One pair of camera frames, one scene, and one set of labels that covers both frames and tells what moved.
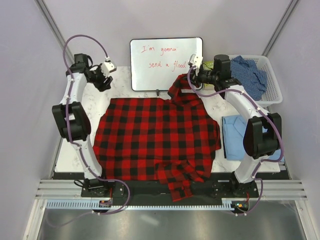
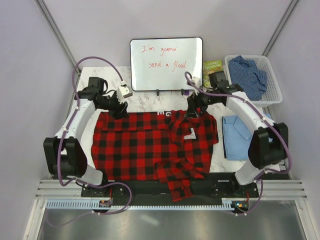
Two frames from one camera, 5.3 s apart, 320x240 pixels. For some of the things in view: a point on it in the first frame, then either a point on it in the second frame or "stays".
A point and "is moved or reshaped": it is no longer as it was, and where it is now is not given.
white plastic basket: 273,94 stays
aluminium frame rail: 55,28 stays
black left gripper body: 98,79 -> 113,106
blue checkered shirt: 254,80 stays
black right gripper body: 204,76 -> 202,101
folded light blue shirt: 233,129 stays
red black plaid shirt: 172,141 is moved or reshaped
